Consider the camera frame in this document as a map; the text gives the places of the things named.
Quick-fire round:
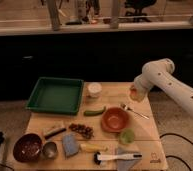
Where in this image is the bunch of dark grapes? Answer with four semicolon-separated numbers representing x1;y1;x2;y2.
69;123;93;139

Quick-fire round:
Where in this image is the green pepper toy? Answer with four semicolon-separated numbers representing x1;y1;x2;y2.
119;129;135;145

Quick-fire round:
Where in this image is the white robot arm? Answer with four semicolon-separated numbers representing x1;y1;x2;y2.
133;58;193;116

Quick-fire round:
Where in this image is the yellow banana toy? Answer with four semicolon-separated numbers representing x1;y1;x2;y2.
80;143;108;152

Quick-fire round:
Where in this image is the red yellow apple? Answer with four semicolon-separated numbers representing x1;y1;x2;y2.
130;88;145;102

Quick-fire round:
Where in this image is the black office chair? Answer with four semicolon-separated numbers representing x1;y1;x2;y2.
124;0;157;23

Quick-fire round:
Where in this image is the black cable on floor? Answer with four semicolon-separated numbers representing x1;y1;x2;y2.
159;132;193;171

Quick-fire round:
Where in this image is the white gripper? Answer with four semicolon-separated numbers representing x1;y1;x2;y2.
134;74;153;94

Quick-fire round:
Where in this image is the orange bowl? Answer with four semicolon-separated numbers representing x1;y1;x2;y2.
101;107;129;133

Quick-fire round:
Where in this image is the grey cloth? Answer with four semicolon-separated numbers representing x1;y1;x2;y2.
115;147;142;171

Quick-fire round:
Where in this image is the blue sponge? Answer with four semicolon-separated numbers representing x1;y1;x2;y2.
62;134;79;157

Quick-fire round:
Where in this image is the small metal cup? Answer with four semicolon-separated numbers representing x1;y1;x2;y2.
42;141;58;159

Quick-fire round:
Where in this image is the green plastic tray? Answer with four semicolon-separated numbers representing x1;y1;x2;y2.
26;77;84;116

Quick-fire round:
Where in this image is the white paper cup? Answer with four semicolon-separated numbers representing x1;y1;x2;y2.
87;82;102;98

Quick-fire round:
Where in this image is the dark red bowl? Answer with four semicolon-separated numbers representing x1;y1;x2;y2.
13;133;42;163

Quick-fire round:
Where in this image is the white dish brush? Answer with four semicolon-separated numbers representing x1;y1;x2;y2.
94;153;142;165

